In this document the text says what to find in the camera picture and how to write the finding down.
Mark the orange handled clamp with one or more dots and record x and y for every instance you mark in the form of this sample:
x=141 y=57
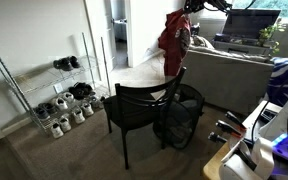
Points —
x=225 y=127

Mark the wire shoe rack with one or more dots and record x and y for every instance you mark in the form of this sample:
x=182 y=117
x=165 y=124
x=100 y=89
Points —
x=47 y=76

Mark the green potted plant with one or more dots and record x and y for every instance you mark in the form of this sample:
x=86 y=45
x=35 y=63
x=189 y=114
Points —
x=266 y=35

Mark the white sneaker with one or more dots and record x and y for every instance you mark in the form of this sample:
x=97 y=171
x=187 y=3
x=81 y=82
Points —
x=78 y=116
x=87 y=109

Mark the black metal chair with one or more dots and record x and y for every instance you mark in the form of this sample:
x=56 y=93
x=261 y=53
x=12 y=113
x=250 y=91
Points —
x=135 y=107

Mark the blue white striped blanket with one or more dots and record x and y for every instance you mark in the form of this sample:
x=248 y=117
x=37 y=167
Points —
x=277 y=89

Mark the red clothing with white print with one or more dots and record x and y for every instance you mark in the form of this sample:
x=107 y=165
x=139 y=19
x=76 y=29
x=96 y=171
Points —
x=174 y=40

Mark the black shoes on top shelf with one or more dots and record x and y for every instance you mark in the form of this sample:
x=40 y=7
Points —
x=67 y=63

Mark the black shoes on shelf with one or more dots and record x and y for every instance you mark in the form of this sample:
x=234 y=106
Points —
x=67 y=63
x=81 y=90

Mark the black mesh laundry bag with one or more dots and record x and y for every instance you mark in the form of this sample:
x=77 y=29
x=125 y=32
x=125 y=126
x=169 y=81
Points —
x=183 y=116

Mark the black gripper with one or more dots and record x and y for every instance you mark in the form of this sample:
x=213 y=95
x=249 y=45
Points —
x=193 y=6

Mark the black shoes on middle shelf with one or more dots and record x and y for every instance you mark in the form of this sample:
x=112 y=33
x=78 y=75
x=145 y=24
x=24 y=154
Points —
x=81 y=90

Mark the grey sofa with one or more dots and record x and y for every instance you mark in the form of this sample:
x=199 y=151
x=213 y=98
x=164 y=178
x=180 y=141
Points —
x=228 y=80

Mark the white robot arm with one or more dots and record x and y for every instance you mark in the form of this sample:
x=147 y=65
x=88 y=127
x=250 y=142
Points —
x=240 y=163

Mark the black open laptop case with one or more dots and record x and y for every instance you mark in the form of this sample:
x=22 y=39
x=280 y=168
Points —
x=246 y=23

